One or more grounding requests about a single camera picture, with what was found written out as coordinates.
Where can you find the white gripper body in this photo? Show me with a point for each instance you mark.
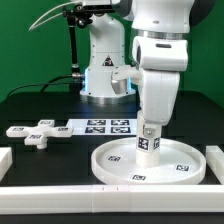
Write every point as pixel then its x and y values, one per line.
pixel 158 93

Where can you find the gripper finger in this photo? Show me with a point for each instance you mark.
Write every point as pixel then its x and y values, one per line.
pixel 151 130

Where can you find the white round table top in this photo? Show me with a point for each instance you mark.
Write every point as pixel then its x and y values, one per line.
pixel 119 162

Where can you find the white cross-shaped table base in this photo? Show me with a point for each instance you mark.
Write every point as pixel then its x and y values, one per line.
pixel 39 134

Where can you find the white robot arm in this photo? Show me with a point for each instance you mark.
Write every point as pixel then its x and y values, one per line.
pixel 159 51

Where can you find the white marker sheet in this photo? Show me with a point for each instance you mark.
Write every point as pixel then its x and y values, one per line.
pixel 103 126

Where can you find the white front fence bar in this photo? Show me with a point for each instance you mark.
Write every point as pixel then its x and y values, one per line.
pixel 109 198

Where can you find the white left fence block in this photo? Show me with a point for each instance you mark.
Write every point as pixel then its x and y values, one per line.
pixel 5 161

